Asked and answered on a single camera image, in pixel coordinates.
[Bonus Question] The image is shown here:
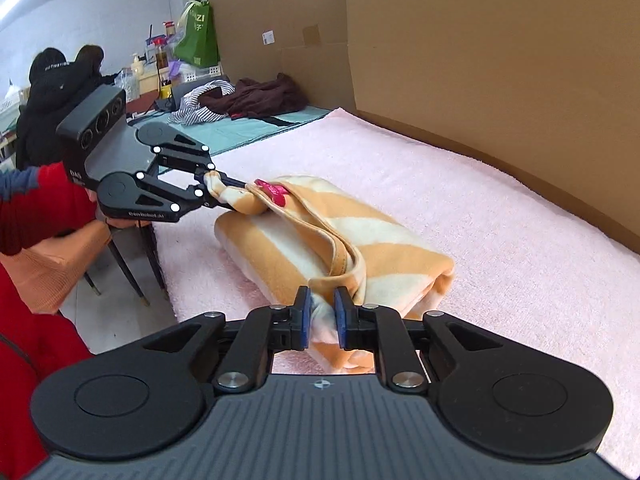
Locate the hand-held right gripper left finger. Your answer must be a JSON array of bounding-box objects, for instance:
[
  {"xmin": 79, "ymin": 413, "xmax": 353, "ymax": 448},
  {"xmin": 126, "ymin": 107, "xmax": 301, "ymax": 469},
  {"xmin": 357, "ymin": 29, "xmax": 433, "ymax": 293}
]
[{"xmin": 142, "ymin": 286, "xmax": 312, "ymax": 394}]

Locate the dark chair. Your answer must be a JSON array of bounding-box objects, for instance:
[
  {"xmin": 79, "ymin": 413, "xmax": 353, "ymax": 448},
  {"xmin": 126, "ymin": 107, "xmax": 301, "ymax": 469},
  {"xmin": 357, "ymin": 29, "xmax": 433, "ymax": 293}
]
[{"xmin": 82, "ymin": 224, "xmax": 169, "ymax": 307}]

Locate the green shopping bag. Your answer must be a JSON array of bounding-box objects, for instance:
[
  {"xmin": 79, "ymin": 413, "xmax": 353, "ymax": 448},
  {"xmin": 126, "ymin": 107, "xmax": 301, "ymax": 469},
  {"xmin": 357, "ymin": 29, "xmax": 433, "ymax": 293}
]
[{"xmin": 172, "ymin": 0, "xmax": 222, "ymax": 69}]

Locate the white plastic basket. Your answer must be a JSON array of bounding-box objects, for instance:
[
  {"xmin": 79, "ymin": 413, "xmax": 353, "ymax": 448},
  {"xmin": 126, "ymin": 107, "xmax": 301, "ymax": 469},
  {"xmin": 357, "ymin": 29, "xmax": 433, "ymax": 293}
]
[{"xmin": 172, "ymin": 62, "xmax": 222, "ymax": 84}]

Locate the wooden table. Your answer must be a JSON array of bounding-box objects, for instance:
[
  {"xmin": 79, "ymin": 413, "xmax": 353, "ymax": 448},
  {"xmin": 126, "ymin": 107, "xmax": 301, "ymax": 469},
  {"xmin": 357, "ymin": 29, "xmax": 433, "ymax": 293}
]
[{"xmin": 124, "ymin": 74, "xmax": 174, "ymax": 112}]

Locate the orange white striped shirt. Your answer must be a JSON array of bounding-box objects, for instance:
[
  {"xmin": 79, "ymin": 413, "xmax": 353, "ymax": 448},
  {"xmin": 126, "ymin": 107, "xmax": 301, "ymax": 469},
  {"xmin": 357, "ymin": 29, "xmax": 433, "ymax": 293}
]
[{"xmin": 202, "ymin": 169, "xmax": 457, "ymax": 376}]

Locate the clear plastic container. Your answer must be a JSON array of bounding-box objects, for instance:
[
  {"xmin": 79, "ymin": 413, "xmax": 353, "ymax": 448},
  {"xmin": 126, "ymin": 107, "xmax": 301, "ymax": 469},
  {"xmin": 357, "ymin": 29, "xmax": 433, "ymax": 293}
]
[{"xmin": 117, "ymin": 67, "xmax": 139, "ymax": 102}]

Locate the large cardboard box white label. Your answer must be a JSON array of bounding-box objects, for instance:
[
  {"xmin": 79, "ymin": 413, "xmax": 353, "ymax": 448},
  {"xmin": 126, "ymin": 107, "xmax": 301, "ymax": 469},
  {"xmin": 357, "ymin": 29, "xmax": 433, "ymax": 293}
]
[{"xmin": 344, "ymin": 0, "xmax": 640, "ymax": 257}]

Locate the person's red vest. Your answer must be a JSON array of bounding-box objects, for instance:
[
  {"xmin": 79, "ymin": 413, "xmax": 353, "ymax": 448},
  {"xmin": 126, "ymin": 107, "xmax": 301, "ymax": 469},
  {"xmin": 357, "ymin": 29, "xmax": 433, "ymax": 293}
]
[{"xmin": 0, "ymin": 260, "xmax": 97, "ymax": 480}]

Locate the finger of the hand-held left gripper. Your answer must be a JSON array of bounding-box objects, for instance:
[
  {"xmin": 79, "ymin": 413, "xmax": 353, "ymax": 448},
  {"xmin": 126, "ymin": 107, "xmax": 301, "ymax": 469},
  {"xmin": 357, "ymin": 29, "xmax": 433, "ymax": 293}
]
[
  {"xmin": 136, "ymin": 172, "xmax": 242, "ymax": 214},
  {"xmin": 152, "ymin": 139, "xmax": 249, "ymax": 191}
]

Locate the black white striped cloth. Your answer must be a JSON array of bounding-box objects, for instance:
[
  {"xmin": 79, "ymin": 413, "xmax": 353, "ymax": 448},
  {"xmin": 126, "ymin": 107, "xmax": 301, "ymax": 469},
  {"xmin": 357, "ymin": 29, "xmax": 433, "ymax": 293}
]
[{"xmin": 167, "ymin": 80, "xmax": 237, "ymax": 127}]

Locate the pink fluffy blanket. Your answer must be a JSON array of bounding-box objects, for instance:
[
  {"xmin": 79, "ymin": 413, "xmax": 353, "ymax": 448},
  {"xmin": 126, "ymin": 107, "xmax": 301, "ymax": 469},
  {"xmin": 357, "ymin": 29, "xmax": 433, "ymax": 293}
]
[{"xmin": 154, "ymin": 106, "xmax": 640, "ymax": 462}]

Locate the cardboard box with small label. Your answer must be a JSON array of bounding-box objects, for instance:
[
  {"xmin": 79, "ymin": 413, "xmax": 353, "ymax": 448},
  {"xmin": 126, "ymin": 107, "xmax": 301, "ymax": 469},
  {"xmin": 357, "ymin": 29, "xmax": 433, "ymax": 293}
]
[{"xmin": 207, "ymin": 0, "xmax": 360, "ymax": 112}]

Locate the red and blue jacket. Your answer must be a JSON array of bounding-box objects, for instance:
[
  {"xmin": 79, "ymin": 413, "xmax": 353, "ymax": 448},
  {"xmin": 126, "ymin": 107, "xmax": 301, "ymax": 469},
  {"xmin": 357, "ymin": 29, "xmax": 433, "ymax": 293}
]
[{"xmin": 0, "ymin": 162, "xmax": 101, "ymax": 257}]

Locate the dark brown cloth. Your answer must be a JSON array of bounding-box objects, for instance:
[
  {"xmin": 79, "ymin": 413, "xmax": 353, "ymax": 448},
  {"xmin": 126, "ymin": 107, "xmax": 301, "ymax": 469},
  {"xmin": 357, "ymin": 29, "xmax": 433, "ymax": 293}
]
[{"xmin": 200, "ymin": 72, "xmax": 309, "ymax": 122}]

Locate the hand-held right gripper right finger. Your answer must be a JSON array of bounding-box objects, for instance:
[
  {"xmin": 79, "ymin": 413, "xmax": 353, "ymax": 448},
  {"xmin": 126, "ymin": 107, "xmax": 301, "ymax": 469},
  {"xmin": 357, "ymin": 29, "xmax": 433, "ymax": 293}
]
[{"xmin": 334, "ymin": 287, "xmax": 503, "ymax": 394}]

